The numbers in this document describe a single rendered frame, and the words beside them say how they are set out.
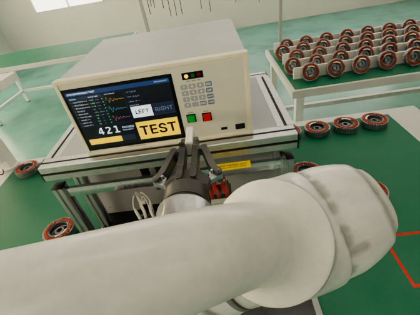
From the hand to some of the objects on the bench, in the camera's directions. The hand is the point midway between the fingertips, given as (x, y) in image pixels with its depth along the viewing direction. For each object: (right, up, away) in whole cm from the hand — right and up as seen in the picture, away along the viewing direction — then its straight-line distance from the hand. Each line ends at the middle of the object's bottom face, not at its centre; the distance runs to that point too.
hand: (190, 140), depth 59 cm
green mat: (+61, -15, +38) cm, 74 cm away
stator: (+42, -11, +47) cm, 64 cm away
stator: (-50, -32, +42) cm, 73 cm away
